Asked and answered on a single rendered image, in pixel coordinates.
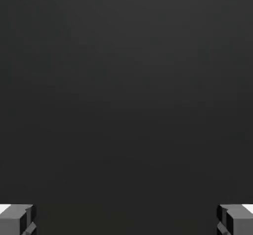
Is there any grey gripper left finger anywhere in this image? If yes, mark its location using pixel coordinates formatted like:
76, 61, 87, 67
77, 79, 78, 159
0, 203, 38, 235

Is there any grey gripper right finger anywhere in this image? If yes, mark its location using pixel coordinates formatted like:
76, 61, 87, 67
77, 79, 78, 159
216, 203, 253, 235

